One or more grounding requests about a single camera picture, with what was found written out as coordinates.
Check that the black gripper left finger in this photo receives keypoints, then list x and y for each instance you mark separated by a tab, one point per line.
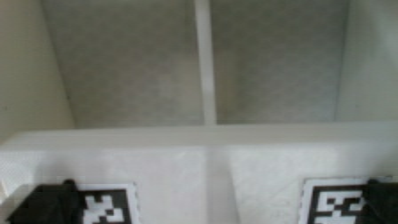
50	206

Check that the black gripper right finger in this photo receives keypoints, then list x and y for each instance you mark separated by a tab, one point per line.
380	196

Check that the white cabinet door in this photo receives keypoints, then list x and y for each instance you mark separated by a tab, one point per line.
274	174

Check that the white cabinet body box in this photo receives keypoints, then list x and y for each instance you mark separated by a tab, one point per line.
195	63

